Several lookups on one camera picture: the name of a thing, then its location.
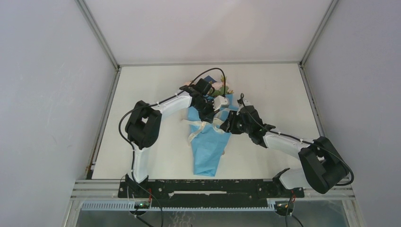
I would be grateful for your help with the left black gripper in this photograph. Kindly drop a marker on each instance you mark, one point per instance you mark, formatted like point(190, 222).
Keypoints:
point(209, 117)

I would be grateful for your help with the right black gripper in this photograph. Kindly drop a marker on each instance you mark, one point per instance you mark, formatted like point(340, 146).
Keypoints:
point(229, 124)

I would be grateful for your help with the cream ribbon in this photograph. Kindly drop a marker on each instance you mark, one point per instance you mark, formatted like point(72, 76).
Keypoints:
point(216, 123)

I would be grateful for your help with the blue wrapping paper sheet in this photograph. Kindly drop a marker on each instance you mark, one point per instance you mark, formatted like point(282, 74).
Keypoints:
point(208, 147)

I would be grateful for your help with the pale pink fake flower stem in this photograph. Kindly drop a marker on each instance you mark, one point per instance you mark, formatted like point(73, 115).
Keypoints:
point(225, 90)

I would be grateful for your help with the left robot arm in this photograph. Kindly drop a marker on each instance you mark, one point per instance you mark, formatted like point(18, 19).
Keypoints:
point(143, 125)

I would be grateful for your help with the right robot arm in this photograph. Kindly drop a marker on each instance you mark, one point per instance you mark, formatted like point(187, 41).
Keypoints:
point(322, 167)

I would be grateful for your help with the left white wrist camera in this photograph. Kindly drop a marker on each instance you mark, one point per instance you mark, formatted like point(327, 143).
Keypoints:
point(220, 102)

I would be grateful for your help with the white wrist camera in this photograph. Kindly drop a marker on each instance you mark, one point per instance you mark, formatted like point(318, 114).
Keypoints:
point(220, 102)
point(245, 102)

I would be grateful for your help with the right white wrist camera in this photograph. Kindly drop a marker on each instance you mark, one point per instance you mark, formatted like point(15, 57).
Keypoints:
point(245, 102)

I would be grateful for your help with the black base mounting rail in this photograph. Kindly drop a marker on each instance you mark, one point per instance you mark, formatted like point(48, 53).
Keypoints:
point(196, 193)

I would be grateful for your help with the white cable duct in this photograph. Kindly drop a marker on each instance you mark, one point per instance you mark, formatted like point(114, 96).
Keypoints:
point(140, 206)

